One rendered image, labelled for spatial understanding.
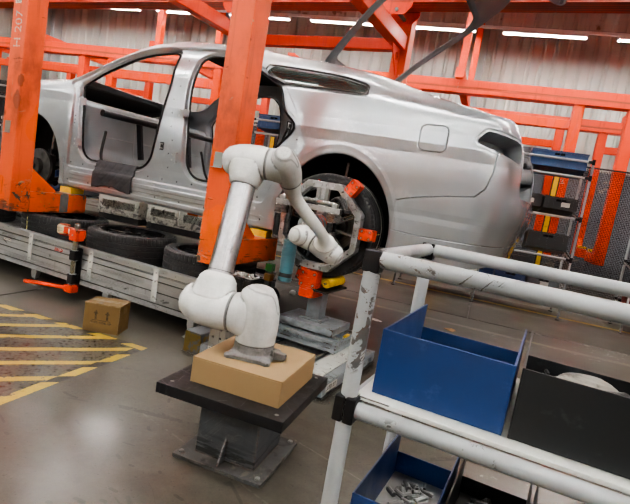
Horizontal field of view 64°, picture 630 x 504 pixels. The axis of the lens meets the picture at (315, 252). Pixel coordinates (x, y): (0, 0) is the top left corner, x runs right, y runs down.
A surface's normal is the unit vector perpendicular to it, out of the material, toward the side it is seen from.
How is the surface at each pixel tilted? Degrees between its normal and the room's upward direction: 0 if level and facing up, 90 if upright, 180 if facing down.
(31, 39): 90
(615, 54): 90
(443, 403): 90
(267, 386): 90
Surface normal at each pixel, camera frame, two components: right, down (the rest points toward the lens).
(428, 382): -0.43, 0.04
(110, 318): -0.04, 0.12
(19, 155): 0.89, 0.20
